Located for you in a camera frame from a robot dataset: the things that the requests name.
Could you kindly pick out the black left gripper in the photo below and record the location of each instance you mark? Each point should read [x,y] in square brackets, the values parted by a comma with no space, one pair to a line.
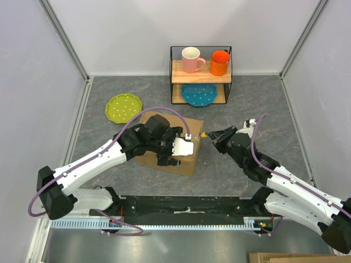
[171,137]

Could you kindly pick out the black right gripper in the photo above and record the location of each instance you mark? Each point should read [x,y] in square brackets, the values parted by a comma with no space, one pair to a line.
[215,136]

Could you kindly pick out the brown cardboard express box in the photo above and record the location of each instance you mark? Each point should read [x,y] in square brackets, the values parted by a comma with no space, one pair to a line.
[187,163]

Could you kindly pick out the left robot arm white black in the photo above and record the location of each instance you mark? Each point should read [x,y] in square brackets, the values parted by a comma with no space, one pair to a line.
[56,187]

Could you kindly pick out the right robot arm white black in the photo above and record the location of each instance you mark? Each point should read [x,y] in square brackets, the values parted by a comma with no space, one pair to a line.
[288,195]

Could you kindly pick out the blue dotted plate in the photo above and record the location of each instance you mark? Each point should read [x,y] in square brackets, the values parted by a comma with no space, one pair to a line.
[199,95]

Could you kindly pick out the green dotted plate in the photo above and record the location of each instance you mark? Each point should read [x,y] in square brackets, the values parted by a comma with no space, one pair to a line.
[123,107]

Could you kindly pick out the pink mug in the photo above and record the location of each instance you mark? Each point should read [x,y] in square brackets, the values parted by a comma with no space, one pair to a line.
[191,60]

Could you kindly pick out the orange mug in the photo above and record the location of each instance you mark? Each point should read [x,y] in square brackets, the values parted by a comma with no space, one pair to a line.
[219,62]

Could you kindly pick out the cardboard sheet corner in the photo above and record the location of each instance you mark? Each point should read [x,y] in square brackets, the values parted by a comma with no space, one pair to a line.
[298,258]

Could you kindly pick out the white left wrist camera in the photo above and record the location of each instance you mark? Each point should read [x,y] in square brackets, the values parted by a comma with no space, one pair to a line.
[183,146]

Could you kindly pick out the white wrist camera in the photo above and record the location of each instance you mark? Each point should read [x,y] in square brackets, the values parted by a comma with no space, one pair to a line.
[183,146]
[248,127]

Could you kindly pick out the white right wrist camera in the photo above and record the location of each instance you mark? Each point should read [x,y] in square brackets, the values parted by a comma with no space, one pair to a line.
[248,127]

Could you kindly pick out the black wire wooden shelf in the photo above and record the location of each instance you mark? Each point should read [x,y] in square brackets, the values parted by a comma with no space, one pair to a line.
[177,76]

